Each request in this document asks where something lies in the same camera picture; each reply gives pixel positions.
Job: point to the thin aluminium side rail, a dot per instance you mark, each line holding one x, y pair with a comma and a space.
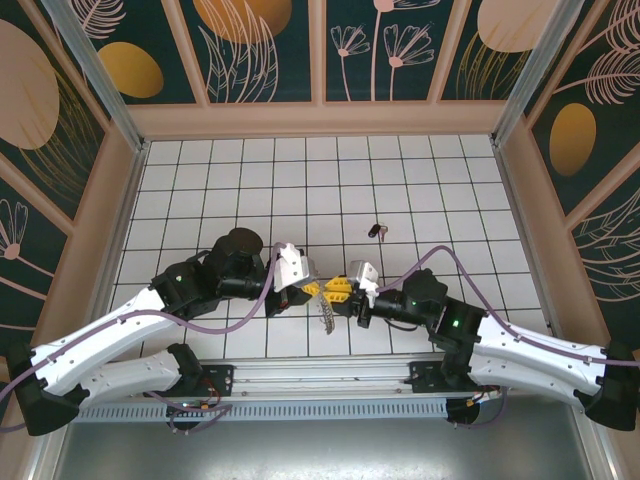
121, 235

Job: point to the grey metal sheet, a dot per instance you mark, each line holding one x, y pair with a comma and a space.
325, 450

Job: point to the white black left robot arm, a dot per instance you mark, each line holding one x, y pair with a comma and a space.
100, 335

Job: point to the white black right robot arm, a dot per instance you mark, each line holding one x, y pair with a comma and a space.
540, 350

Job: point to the black-headed key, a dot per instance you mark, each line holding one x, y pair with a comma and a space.
373, 230

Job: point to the aluminium corner post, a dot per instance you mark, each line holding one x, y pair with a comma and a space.
100, 80
532, 75

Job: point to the long aluminium base rail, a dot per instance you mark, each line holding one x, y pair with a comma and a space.
325, 375

